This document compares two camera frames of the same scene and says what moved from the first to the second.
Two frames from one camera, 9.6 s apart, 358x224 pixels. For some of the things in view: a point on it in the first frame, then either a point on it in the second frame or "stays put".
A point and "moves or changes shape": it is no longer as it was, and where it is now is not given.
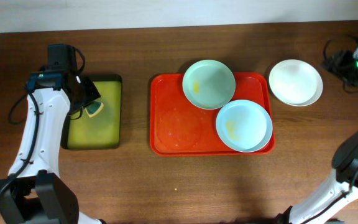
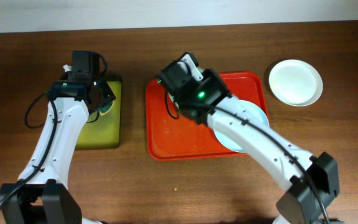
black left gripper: x=89 y=92 → x=105 y=94
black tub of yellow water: x=102 y=130 stays put
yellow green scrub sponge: x=95 y=107 moves or changes shape
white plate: x=296 y=82 stays put
